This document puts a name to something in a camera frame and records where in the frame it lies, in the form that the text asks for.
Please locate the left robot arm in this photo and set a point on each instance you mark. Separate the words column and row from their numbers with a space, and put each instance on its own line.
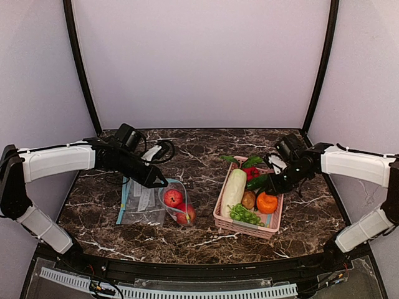
column 20, row 167

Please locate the white radish toy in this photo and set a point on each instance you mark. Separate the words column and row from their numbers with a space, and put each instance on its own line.
column 233, row 191

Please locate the orange carrot toy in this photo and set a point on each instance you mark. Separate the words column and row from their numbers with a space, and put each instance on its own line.
column 266, row 204

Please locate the clear zip bag blue zipper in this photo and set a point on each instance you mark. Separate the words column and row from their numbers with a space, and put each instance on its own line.
column 174, row 184

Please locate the black frame post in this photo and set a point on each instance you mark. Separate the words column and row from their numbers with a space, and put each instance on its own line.
column 79, row 65
column 324, row 61

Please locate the green grapes toy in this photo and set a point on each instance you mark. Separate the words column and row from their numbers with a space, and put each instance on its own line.
column 239, row 213

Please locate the red apple toy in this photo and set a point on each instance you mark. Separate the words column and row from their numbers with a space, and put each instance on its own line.
column 173, row 198

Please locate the black frame post left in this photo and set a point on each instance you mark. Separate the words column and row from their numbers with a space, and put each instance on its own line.
column 79, row 65

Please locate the red tomato toy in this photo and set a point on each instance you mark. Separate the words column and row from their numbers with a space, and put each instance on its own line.
column 251, row 173

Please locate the brown potato toy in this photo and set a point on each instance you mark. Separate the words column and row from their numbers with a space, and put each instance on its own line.
column 249, row 199

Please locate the green cucumber toy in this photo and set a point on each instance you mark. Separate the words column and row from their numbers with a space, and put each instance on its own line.
column 257, row 182

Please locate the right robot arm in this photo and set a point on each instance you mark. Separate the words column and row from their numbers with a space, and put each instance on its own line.
column 294, row 162

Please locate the black front rail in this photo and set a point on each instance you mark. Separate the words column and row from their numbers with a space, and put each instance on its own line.
column 289, row 269

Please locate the green leaf sprig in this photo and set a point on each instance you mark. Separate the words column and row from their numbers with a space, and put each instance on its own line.
column 247, row 163

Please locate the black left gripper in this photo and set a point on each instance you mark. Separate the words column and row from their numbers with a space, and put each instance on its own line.
column 144, row 172

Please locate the pink plastic basket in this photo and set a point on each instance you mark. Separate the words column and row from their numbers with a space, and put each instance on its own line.
column 272, row 221

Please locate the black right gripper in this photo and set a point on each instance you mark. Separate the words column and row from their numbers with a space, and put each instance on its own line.
column 278, row 182

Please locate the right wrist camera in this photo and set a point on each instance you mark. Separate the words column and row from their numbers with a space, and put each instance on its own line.
column 275, row 162

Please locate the black frame post right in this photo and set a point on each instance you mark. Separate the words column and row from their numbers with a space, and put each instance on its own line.
column 324, row 61

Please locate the pink red fruit toy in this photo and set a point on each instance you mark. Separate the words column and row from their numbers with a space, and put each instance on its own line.
column 187, row 214

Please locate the white slotted cable duct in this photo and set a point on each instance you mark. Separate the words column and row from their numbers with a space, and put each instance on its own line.
column 157, row 289

